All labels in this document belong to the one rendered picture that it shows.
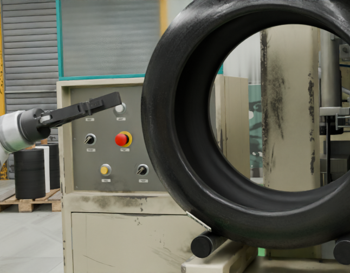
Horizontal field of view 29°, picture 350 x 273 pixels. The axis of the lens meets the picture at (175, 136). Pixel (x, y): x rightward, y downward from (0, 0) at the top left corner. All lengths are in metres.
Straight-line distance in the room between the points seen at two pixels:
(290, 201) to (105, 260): 0.83
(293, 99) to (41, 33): 9.57
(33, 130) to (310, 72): 0.67
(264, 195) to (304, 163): 0.15
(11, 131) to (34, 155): 6.15
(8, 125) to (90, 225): 0.71
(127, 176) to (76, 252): 0.30
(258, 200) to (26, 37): 9.75
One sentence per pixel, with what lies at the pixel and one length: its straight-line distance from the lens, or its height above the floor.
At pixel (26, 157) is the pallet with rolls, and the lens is 7.73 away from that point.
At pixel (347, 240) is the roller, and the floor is 0.92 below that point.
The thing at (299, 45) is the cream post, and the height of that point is 1.32.
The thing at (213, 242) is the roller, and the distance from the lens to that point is 1.38.
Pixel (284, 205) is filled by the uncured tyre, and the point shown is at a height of 0.95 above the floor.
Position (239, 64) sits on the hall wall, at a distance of 10.42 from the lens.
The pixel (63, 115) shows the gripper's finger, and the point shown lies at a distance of 1.52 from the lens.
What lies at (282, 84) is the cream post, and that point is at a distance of 1.68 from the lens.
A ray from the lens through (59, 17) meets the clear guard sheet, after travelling 2.27.
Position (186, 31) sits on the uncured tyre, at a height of 1.33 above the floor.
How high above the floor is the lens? 1.19
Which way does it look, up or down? 3 degrees down
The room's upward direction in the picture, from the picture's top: 2 degrees counter-clockwise
